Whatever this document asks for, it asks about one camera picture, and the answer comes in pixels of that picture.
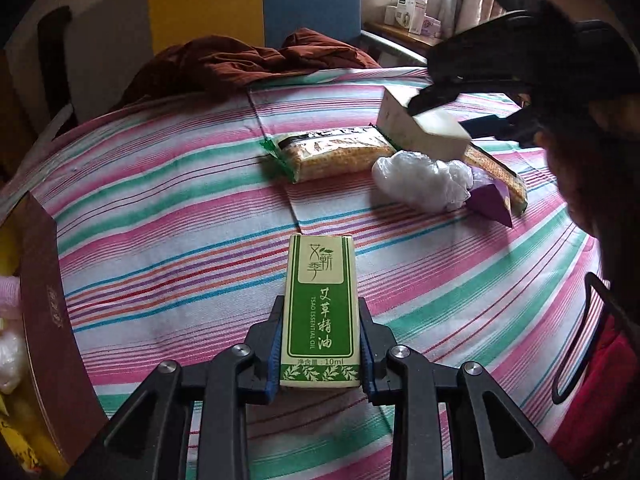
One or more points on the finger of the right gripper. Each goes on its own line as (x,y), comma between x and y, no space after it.
(437,94)
(519,127)

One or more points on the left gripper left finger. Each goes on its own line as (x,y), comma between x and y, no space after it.
(265,339)

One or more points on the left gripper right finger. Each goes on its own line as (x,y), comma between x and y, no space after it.
(377,382)

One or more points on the white cardboard box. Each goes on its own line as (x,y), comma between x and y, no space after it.
(435,133)

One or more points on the green essential oil box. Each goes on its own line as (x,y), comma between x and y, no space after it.
(321,328)

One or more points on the purple pyramid packet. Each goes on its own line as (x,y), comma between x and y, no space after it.
(491,199)

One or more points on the cracker packet green wrapper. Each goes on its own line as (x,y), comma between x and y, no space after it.
(318,154)

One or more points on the person right hand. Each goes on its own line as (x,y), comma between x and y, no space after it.
(597,174)

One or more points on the wooden bedside shelf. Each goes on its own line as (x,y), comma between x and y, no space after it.
(416,43)

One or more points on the white plastic bag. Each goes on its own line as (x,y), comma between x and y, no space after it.
(429,185)

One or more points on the white box on shelf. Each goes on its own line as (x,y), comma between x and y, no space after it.
(406,14)

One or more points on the striped bed sheet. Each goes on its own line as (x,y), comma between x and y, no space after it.
(177,232)

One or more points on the gold tray box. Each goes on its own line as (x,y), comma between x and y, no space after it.
(54,409)

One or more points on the dark red blanket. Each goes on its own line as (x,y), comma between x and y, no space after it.
(222,66)

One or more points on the pink white rolled sock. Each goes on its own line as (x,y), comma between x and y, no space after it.
(10,298)

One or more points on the grey yellow blue headboard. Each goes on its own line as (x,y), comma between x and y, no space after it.
(86,52)

